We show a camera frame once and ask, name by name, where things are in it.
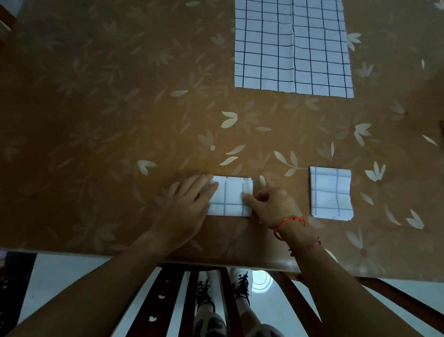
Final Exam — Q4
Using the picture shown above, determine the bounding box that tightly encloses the person's right forearm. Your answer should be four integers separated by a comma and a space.
263, 216, 444, 337

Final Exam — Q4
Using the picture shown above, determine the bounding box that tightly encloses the person's right hand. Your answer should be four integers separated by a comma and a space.
239, 184, 307, 237

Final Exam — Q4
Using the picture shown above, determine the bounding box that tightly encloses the person's right white shoe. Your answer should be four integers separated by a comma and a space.
229, 268, 255, 307

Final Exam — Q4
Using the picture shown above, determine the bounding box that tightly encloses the person's left leg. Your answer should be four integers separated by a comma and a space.
191, 301, 235, 337

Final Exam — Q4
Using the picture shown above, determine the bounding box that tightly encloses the pink string bracelet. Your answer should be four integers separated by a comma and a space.
288, 234, 322, 260

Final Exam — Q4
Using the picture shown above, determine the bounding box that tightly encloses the person's left white shoe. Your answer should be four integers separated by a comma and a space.
194, 269, 220, 315

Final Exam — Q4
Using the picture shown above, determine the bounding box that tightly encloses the small checked cloth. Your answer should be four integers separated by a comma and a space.
204, 175, 256, 220

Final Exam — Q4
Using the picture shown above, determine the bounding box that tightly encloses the person's left forearm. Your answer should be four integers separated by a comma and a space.
5, 224, 187, 337

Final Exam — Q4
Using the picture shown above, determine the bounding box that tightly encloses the orange string bracelet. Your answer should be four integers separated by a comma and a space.
272, 215, 307, 243

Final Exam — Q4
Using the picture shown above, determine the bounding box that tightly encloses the slatted brown wooden chair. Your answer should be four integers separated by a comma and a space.
120, 258, 346, 337

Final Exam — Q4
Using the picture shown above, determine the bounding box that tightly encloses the large unfolded checked cloth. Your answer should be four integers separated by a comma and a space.
225, 0, 364, 99

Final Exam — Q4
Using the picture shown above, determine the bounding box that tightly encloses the dark speckled plank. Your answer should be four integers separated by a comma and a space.
0, 249, 38, 337

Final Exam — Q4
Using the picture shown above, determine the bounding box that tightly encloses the person's white shoe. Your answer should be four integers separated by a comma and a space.
194, 269, 220, 315
229, 268, 255, 307

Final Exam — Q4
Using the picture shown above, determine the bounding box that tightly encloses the person's left hand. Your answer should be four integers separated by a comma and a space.
149, 170, 220, 254

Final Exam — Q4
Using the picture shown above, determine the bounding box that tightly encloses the brown floral table cover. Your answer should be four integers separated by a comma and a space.
0, 0, 444, 288

